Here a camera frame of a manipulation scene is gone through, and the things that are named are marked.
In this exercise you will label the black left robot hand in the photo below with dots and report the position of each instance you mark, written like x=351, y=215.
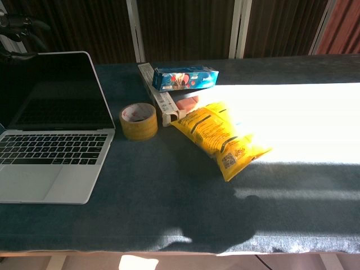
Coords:
x=17, y=23

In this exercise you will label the silver laptop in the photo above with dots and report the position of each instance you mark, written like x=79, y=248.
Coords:
x=47, y=146

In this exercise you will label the yellow packing tape roll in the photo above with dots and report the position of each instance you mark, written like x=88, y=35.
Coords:
x=138, y=121

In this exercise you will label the long white cardboard box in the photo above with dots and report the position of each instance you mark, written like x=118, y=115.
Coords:
x=161, y=101

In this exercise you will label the blue cookie box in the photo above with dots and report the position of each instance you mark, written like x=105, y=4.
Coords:
x=184, y=78

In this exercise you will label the yellow snack bag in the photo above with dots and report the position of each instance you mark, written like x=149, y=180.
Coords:
x=218, y=136

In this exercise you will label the blue-grey table cloth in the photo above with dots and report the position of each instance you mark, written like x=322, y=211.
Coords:
x=168, y=197

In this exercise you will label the white partition frame post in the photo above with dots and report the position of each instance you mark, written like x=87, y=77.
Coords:
x=320, y=28
x=135, y=29
x=239, y=28

